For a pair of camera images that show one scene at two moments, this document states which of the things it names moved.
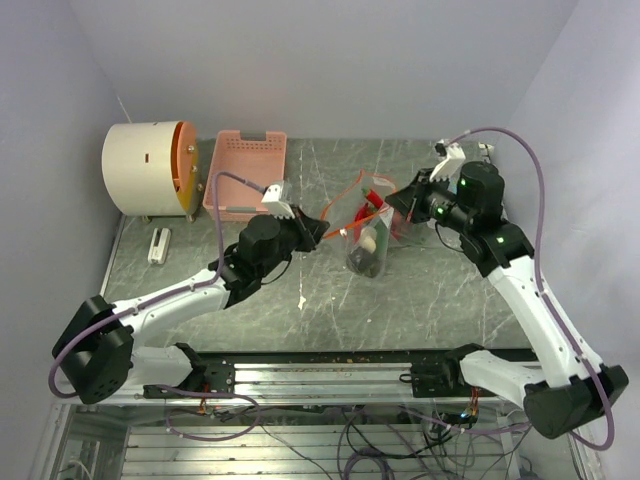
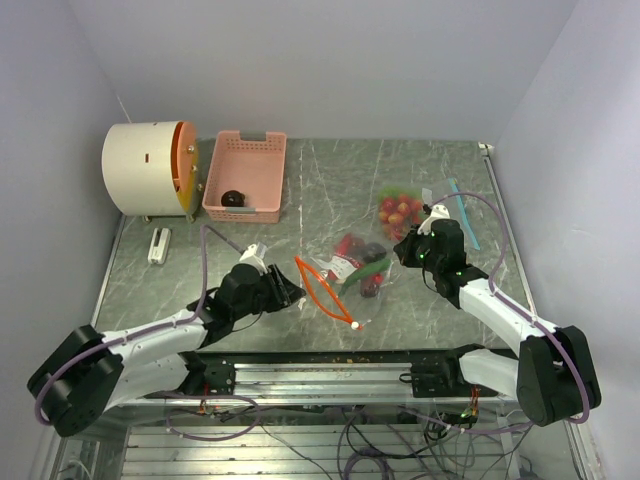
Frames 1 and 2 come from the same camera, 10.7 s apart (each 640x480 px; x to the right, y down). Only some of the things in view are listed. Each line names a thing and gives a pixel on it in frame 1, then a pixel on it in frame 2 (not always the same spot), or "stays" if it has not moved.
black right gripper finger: (404, 199) → (408, 248)
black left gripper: (309, 230) → (283, 292)
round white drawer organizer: (152, 169) stays
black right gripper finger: (411, 205) → (407, 254)
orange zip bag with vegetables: (362, 215) → (353, 273)
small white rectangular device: (158, 254) stays
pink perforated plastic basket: (261, 162) stays
